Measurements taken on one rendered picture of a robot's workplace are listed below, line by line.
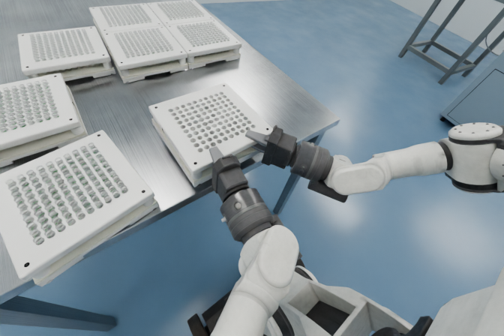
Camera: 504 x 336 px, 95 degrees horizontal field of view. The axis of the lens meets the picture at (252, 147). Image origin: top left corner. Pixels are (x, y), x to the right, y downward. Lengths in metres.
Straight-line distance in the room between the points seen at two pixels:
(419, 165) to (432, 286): 1.37
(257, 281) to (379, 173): 0.34
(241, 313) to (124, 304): 1.14
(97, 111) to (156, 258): 0.90
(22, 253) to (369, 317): 0.71
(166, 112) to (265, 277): 0.46
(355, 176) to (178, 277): 1.13
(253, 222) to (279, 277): 0.10
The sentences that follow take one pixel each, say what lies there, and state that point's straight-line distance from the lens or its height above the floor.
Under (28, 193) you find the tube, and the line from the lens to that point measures 0.66.
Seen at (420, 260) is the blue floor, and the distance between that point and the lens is 1.94.
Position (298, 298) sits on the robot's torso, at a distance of 0.75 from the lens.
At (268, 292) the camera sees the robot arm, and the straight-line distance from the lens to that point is 0.40.
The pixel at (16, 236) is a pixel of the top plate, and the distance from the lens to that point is 0.62.
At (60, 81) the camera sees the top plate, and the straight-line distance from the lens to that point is 0.93.
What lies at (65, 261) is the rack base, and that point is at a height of 0.89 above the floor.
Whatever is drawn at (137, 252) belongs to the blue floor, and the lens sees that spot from 1.54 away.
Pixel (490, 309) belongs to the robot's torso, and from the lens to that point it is 0.38.
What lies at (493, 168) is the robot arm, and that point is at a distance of 0.62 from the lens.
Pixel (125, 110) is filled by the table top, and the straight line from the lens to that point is 0.87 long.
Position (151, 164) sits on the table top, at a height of 0.87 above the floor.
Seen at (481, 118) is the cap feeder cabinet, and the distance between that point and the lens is 3.00.
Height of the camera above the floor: 1.42
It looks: 50 degrees down
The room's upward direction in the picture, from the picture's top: 12 degrees clockwise
